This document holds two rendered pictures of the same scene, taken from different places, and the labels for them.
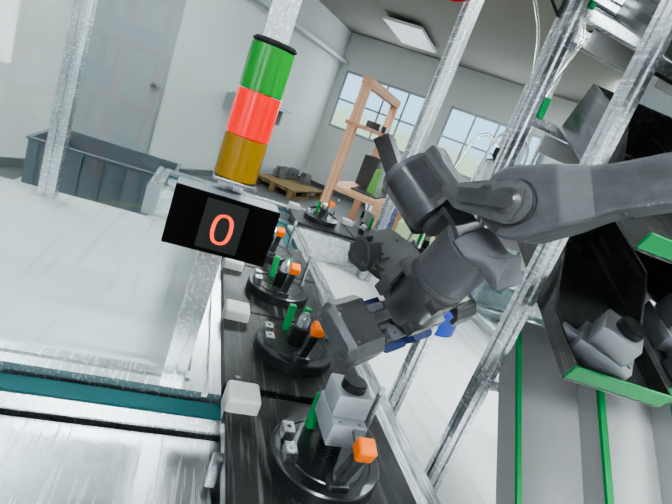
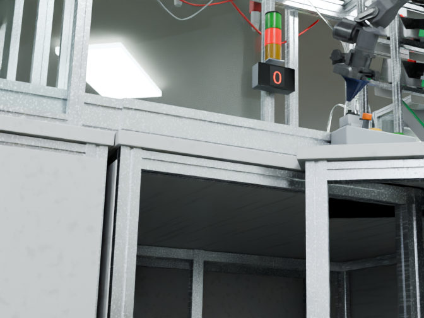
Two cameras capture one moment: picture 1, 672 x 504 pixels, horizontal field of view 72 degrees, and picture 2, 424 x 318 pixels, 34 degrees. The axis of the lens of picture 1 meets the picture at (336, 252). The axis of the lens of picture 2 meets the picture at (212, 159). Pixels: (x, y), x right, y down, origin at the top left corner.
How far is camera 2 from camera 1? 1.72 m
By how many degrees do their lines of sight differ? 30
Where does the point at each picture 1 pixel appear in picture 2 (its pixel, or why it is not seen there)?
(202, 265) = (268, 103)
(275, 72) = (278, 20)
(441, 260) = (362, 37)
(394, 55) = not seen: hidden behind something
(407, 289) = (356, 55)
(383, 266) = (344, 55)
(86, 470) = not seen: hidden behind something
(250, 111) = (274, 34)
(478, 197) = (364, 14)
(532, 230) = (381, 14)
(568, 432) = not seen: outside the picture
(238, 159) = (275, 50)
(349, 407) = (353, 118)
